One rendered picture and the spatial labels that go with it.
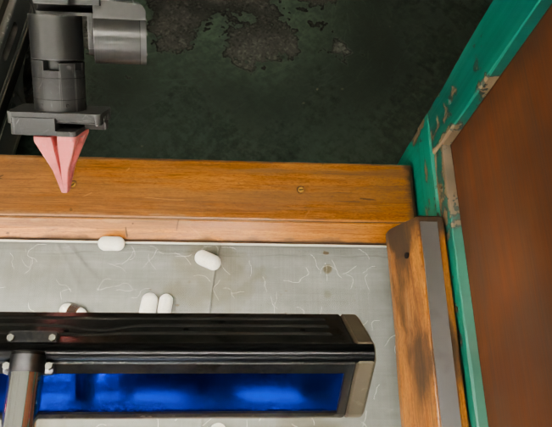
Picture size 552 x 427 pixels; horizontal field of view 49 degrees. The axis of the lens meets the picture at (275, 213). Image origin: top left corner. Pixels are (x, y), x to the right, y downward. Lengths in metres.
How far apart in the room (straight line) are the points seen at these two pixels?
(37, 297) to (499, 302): 0.57
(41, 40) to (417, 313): 0.52
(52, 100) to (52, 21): 0.08
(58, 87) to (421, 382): 0.52
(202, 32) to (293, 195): 1.18
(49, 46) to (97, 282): 0.31
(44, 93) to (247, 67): 1.22
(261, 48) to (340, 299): 1.22
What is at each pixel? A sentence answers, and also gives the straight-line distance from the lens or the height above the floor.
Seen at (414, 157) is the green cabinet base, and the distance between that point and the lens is 0.92.
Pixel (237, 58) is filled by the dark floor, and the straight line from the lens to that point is 1.91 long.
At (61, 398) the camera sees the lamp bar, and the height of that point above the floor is 1.07.
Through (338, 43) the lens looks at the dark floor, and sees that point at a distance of 1.98.
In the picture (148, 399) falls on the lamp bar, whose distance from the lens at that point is 0.47.
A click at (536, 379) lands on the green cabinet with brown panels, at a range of 0.62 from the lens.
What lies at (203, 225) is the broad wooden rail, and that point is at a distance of 0.84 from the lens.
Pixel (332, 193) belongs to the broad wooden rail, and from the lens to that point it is 0.86.
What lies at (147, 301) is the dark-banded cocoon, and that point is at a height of 0.76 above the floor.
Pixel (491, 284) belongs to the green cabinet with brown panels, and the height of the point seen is 0.93.
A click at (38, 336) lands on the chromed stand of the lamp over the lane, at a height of 1.11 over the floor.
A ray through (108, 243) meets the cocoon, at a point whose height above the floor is 0.76.
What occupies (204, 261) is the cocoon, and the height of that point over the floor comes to 0.76.
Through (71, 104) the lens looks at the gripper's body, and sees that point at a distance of 0.73.
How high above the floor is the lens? 1.54
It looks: 67 degrees down
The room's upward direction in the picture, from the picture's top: 12 degrees clockwise
